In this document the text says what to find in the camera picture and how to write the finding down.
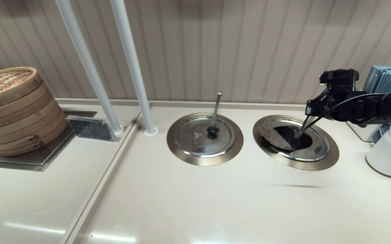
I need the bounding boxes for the steel pot lid black knob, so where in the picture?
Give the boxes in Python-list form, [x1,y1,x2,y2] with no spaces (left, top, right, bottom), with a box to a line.
[260,118,329,162]
[176,116,235,158]

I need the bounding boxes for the grey-blue plastic spoon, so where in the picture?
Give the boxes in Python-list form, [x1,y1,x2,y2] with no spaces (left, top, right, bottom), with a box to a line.
[372,124,391,143]

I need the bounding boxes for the white cutlery holder box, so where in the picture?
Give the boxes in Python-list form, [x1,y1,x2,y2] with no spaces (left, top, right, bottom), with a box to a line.
[346,89,391,143]

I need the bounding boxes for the dark recessed soup pot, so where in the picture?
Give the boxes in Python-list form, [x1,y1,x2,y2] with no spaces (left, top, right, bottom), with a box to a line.
[273,125,313,152]

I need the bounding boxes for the white ceramic jar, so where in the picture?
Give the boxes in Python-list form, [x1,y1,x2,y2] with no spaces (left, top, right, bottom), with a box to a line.
[366,124,391,177]

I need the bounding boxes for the white metal pole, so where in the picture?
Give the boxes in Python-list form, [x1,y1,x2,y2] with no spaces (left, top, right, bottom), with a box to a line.
[55,0,125,135]
[110,0,159,137]

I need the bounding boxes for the clear acrylic label sign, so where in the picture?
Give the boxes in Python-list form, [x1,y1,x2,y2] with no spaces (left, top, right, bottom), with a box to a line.
[66,115,117,142]

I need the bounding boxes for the stacked bamboo steamer baskets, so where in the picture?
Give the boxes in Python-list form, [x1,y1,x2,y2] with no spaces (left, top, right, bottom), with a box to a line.
[0,66,69,157]

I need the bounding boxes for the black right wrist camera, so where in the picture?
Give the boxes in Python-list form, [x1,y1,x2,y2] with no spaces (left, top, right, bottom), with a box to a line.
[305,99,322,116]

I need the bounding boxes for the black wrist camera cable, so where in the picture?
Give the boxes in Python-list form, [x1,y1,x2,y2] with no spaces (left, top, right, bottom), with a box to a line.
[300,93,385,133]

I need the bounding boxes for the left ladle handle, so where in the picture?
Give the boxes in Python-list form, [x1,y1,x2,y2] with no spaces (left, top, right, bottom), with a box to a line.
[211,92,223,126]

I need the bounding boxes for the steel steamer base plate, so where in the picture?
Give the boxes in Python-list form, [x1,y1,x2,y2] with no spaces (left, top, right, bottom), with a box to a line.
[0,110,97,171]

